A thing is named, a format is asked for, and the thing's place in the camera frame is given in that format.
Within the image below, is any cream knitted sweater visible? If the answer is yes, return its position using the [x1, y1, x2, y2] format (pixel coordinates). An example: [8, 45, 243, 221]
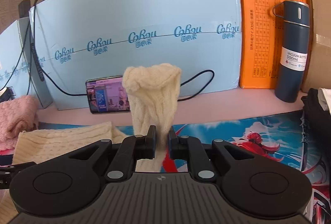
[13, 63, 181, 172]

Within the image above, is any pink knitted sweater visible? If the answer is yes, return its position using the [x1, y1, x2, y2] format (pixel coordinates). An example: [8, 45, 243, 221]
[1, 95, 38, 151]

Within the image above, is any black smartphone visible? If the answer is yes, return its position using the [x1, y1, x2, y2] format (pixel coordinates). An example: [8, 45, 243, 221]
[85, 76, 130, 114]

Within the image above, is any small light blue box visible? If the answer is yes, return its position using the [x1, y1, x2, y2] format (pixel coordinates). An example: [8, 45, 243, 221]
[0, 18, 52, 109]

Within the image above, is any dark blue vacuum bottle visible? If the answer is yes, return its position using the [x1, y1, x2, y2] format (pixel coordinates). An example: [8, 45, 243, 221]
[274, 0, 310, 103]

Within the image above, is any large light blue box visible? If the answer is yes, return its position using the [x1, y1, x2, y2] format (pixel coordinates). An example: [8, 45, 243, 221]
[30, 0, 242, 110]

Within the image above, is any black folded garment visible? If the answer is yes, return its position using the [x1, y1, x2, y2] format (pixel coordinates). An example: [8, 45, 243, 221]
[301, 88, 330, 164]

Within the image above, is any orange cardboard box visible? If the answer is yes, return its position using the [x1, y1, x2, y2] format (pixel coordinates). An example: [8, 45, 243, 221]
[240, 0, 307, 89]

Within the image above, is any white folded garment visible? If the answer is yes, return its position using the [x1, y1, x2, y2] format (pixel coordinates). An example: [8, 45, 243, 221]
[318, 88, 331, 113]

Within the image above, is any brown cardboard box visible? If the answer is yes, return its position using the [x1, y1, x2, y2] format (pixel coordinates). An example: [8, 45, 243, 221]
[301, 0, 330, 93]

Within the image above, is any black phone charging cable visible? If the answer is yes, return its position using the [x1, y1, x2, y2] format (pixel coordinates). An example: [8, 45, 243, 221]
[28, 18, 216, 103]

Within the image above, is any black cable to adapter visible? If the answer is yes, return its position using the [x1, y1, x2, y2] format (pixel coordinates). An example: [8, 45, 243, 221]
[0, 0, 71, 93]

